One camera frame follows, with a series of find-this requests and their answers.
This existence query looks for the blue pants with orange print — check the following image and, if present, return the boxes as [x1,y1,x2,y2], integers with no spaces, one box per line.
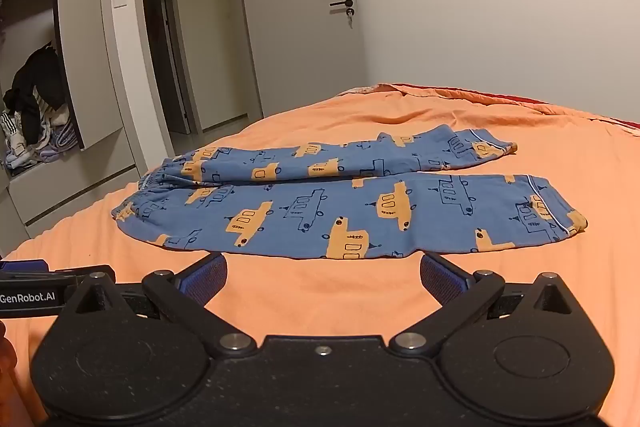
[111,124,588,260]

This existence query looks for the pile of folded clothes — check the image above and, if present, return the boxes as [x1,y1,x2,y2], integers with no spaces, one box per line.
[0,107,82,171]

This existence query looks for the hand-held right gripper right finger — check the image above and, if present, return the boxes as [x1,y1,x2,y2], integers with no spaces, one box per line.
[391,251,581,358]

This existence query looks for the orange bed sheet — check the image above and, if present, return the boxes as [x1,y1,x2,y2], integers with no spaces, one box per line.
[0,82,640,427]

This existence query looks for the white door frame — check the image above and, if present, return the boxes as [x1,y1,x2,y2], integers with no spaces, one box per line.
[99,0,264,174]

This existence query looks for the black jacket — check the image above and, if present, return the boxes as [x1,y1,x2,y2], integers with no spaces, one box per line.
[2,42,69,146]

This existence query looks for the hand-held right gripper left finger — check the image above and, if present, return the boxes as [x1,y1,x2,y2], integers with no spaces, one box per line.
[62,252,257,358]

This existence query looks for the red blanket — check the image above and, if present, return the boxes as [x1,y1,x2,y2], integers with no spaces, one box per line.
[587,113,640,131]

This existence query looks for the white wardrobe door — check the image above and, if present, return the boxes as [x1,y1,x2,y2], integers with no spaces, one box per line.
[52,0,127,152]

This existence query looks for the grey room door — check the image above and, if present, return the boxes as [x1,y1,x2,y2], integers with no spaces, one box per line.
[234,0,372,118]

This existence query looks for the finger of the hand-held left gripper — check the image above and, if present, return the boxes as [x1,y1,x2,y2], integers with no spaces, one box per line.
[50,264,117,289]

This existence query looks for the white wardrobe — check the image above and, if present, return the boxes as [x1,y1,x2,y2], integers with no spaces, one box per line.
[0,0,147,242]

